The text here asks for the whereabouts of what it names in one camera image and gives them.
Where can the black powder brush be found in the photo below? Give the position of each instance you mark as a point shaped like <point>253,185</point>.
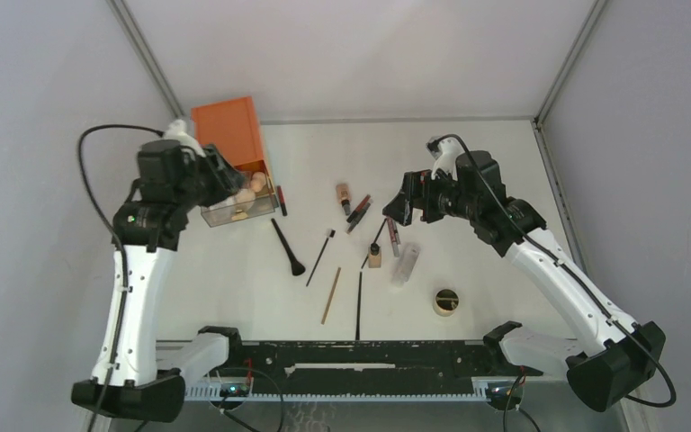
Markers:
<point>297,268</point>

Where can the aluminium frame rail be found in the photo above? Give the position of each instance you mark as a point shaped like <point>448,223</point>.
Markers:
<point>123,14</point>

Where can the black eyebrow comb brush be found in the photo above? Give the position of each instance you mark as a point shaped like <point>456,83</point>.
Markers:
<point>330,235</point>

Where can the houndstooth pattern makeup pen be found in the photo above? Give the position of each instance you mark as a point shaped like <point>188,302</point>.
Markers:
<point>395,249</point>

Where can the dark green makeup pen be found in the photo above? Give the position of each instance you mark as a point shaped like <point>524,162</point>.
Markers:
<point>359,216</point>

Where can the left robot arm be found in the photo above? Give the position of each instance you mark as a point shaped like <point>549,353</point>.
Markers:
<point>127,381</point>

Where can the orange yellow blue drawer box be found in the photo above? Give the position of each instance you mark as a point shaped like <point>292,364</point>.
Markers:
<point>233,127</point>

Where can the long thin black brush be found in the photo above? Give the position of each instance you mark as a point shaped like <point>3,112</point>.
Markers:
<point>357,332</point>

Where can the square foundation bottle black cap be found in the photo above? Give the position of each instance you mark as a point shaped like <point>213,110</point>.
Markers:
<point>374,256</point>

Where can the orange lip gloss black cap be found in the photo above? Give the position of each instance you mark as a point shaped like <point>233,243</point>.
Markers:
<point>358,208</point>

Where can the gold lid cream jar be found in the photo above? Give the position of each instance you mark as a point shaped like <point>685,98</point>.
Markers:
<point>446,302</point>

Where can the red lipstick silver end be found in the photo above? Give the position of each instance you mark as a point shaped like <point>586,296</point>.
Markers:
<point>392,231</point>

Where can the beige foundation tube black cap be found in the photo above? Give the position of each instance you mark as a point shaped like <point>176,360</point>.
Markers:
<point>344,198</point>

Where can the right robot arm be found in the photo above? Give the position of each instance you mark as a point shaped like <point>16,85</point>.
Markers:
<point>609,355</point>

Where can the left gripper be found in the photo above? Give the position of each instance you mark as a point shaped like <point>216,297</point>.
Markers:
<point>227,180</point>

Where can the red lip gloss black cap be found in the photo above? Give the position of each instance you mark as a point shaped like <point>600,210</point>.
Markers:
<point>281,200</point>

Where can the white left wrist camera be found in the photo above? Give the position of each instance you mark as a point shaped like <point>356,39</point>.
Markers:
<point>178,130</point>

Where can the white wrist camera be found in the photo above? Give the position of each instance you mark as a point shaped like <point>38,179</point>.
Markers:
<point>178,130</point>
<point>445,151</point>

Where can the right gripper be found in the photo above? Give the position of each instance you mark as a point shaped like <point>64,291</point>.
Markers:
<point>419,187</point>

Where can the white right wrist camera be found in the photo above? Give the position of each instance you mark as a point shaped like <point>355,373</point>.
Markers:
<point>445,151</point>

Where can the clear plastic tube blue label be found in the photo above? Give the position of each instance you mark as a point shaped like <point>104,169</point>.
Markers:
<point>406,264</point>

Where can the small beige makeup sponge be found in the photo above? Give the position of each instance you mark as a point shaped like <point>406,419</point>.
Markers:
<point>258,182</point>

